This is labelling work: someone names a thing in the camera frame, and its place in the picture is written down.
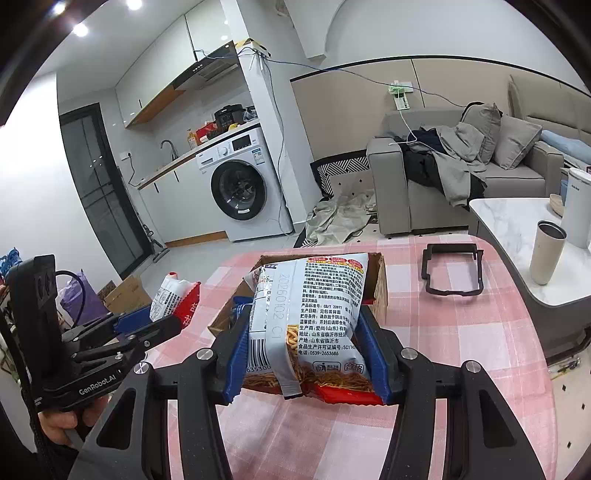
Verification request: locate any white red snack packet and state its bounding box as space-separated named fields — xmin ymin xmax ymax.
xmin=149 ymin=272 xmax=200 ymax=329

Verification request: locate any white fried noodle snack bag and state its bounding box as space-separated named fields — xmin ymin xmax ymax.
xmin=243 ymin=253 xmax=382 ymax=406

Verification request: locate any person's left hand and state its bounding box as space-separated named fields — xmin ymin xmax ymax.
xmin=38 ymin=396 xmax=109 ymax=448

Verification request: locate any cardboard box on floor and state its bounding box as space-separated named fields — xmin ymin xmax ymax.
xmin=97 ymin=275 xmax=152 ymax=314

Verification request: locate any purple plastic bag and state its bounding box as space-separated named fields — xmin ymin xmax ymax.
xmin=60 ymin=271 xmax=109 ymax=325

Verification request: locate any pink plaid tablecloth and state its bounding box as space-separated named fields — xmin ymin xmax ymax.
xmin=141 ymin=236 xmax=557 ymax=479

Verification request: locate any black glass door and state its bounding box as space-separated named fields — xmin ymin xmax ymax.
xmin=59 ymin=103 xmax=151 ymax=279

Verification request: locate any white washing machine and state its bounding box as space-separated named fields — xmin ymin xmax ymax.
xmin=197 ymin=126 xmax=294 ymax=242

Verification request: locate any brown cardboard SF box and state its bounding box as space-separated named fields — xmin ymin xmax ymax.
xmin=204 ymin=251 xmax=388 ymax=337

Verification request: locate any beige tumbler cup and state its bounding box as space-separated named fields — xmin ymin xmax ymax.
xmin=529 ymin=220 xmax=567 ymax=285

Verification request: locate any beige cloth on floor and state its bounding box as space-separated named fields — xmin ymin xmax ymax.
xmin=304 ymin=190 xmax=377 ymax=247

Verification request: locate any black pressure cooker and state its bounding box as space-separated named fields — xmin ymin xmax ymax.
xmin=214 ymin=104 xmax=245 ymax=133

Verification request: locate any white electric kettle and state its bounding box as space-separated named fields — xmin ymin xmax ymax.
xmin=561 ymin=168 xmax=591 ymax=249

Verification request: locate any grey sofa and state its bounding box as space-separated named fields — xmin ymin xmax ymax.
xmin=366 ymin=74 xmax=591 ymax=237

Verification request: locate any range hood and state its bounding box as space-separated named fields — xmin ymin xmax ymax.
xmin=172 ymin=42 xmax=239 ymax=91

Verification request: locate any black patterned chair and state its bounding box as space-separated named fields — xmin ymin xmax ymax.
xmin=309 ymin=150 xmax=372 ymax=199

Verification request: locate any grey clothes pile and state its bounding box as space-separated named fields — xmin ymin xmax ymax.
xmin=397 ymin=122 xmax=487 ymax=208

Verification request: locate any grey cushion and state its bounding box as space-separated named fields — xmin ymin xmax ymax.
xmin=461 ymin=102 xmax=503 ymax=165
xmin=494 ymin=115 xmax=543 ymax=170

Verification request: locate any black plastic frame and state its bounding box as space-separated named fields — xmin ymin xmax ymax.
xmin=421 ymin=243 xmax=484 ymax=297

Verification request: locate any white wall power strip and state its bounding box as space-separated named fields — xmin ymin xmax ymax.
xmin=388 ymin=80 xmax=414 ymax=111

